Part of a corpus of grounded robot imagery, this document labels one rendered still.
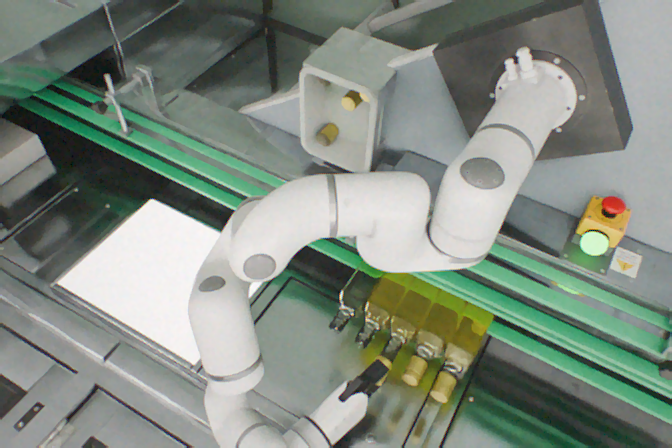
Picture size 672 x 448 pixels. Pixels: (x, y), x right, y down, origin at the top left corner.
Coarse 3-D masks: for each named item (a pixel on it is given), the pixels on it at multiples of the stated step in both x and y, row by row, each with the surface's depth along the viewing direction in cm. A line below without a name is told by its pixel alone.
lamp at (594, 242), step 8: (584, 232) 103; (592, 232) 101; (600, 232) 101; (584, 240) 101; (592, 240) 100; (600, 240) 100; (608, 240) 101; (584, 248) 102; (592, 248) 101; (600, 248) 100
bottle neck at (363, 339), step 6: (366, 324) 110; (372, 324) 110; (360, 330) 110; (366, 330) 109; (372, 330) 110; (360, 336) 108; (366, 336) 108; (372, 336) 110; (360, 342) 110; (366, 342) 108
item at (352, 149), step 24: (312, 72) 109; (312, 96) 117; (336, 96) 120; (312, 120) 122; (336, 120) 125; (360, 120) 121; (312, 144) 126; (336, 144) 126; (360, 144) 126; (360, 168) 122
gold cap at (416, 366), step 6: (414, 360) 105; (420, 360) 105; (408, 366) 105; (414, 366) 104; (420, 366) 104; (426, 366) 105; (408, 372) 103; (414, 372) 103; (420, 372) 104; (402, 378) 105; (408, 378) 104; (414, 378) 103; (420, 378) 104; (414, 384) 104
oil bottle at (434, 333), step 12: (444, 300) 112; (456, 300) 112; (432, 312) 110; (444, 312) 110; (456, 312) 111; (432, 324) 109; (444, 324) 109; (420, 336) 107; (432, 336) 107; (444, 336) 107; (432, 348) 106
